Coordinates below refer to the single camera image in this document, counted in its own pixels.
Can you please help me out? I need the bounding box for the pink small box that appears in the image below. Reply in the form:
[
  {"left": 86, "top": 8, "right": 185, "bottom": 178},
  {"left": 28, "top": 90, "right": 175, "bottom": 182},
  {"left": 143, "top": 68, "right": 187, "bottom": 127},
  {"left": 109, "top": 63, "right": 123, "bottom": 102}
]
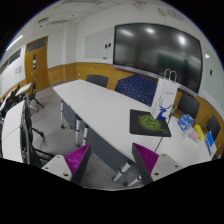
[{"left": 190, "top": 131, "right": 199, "bottom": 140}]

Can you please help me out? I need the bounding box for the dark grey office chair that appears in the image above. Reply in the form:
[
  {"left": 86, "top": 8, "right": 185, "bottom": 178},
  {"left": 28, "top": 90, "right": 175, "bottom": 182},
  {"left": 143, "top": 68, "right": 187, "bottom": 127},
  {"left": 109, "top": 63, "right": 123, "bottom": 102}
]
[{"left": 86, "top": 74, "right": 109, "bottom": 87}]

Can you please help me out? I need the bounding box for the wall whiteboard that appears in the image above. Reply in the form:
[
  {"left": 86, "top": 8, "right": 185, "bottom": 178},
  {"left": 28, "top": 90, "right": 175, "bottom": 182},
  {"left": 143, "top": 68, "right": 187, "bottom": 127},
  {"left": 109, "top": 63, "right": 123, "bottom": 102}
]
[{"left": 85, "top": 28, "right": 114, "bottom": 60}]

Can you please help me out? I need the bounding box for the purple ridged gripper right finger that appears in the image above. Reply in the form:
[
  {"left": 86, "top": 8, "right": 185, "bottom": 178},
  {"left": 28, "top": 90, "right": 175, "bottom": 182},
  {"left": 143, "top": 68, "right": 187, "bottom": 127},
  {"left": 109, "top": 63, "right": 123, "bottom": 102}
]
[{"left": 131, "top": 142, "right": 184, "bottom": 186}]

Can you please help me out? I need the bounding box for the white far table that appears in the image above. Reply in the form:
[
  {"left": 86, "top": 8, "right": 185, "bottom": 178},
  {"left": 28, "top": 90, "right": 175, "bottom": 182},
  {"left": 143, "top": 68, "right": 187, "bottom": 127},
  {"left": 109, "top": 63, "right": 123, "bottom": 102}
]
[{"left": 53, "top": 79, "right": 107, "bottom": 144}]

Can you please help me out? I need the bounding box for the blue white small box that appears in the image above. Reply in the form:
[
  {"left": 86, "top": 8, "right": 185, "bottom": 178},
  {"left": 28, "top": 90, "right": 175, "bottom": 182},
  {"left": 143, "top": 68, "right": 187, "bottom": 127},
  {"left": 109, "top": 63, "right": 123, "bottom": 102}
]
[{"left": 178, "top": 114, "right": 194, "bottom": 131}]

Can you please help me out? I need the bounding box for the white paper bag blue deer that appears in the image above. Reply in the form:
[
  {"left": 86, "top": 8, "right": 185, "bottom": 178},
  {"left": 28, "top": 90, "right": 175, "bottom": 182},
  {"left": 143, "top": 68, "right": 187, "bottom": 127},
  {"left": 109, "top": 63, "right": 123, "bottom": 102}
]
[{"left": 151, "top": 69, "right": 178, "bottom": 120}]

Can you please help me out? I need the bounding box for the blue book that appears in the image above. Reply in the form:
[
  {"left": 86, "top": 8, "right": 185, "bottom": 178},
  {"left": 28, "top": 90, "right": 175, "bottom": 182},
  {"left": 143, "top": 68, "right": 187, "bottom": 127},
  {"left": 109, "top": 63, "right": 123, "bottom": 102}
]
[{"left": 205, "top": 131, "right": 217, "bottom": 157}]

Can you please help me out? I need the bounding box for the black chair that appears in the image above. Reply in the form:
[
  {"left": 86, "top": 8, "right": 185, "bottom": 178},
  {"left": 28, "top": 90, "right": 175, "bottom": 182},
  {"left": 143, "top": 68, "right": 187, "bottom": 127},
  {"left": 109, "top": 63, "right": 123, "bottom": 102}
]
[
  {"left": 177, "top": 93, "right": 200, "bottom": 119},
  {"left": 206, "top": 115, "right": 220, "bottom": 139}
]

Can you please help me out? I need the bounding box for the white folding table left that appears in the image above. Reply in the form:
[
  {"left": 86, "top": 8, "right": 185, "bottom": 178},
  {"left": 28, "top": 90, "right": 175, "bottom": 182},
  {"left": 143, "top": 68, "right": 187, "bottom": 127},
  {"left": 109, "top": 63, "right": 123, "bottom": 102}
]
[{"left": 0, "top": 99, "right": 46, "bottom": 166}]

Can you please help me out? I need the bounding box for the black green mouse pad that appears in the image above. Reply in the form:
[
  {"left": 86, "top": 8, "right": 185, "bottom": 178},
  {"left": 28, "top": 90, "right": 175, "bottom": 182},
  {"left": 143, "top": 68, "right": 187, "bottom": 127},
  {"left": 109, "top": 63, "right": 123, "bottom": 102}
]
[{"left": 129, "top": 109, "right": 171, "bottom": 137}]

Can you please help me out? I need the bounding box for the wooden door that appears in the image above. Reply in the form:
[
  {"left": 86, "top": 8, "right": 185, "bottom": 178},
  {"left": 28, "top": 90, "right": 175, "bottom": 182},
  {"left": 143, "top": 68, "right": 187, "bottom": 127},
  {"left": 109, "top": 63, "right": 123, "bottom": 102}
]
[{"left": 24, "top": 37, "right": 49, "bottom": 91}]

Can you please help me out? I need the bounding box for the white long table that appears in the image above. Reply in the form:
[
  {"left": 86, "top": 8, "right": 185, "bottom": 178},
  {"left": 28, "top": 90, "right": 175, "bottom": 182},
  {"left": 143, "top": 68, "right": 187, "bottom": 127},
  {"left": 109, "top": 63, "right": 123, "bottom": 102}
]
[{"left": 71, "top": 90, "right": 215, "bottom": 170}]

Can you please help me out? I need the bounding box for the black charger cable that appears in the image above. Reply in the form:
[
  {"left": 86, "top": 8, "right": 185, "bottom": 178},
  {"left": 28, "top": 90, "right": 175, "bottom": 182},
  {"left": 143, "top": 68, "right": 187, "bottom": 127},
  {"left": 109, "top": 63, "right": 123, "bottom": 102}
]
[{"left": 153, "top": 114, "right": 175, "bottom": 155}]

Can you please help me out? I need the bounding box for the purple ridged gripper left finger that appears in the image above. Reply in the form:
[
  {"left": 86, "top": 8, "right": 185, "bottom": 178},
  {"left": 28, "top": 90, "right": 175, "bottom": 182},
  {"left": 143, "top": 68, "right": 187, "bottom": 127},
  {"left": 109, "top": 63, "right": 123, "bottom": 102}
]
[{"left": 41, "top": 143, "right": 92, "bottom": 186}]

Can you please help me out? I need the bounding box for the blue patterned chair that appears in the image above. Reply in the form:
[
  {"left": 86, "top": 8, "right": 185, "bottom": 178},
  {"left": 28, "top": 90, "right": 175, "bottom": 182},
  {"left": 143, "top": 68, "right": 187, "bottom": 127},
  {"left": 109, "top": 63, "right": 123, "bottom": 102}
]
[{"left": 115, "top": 74, "right": 157, "bottom": 106}]

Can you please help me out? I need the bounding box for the large black wall display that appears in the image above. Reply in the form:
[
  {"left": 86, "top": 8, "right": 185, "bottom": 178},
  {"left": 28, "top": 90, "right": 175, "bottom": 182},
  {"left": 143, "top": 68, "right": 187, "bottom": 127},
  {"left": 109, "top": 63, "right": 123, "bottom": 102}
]
[{"left": 113, "top": 23, "right": 202, "bottom": 94}]

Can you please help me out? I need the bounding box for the black chair far right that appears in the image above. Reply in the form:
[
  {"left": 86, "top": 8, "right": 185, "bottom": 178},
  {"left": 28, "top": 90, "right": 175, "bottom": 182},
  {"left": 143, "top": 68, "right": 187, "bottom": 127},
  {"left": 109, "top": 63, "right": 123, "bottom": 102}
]
[{"left": 206, "top": 115, "right": 220, "bottom": 139}]

